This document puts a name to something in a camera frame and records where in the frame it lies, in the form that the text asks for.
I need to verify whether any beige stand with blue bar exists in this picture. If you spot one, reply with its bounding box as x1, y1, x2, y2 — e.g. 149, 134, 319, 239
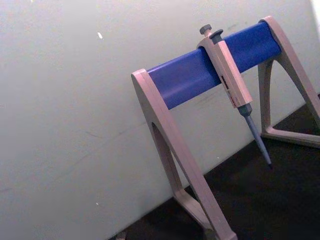
130, 15, 320, 240

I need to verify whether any beige pipette with grey tip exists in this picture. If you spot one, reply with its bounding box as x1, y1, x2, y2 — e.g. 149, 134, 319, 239
196, 24, 274, 170

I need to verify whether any black table cloth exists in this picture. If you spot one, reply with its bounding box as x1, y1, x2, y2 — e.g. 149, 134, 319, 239
107, 93, 320, 240

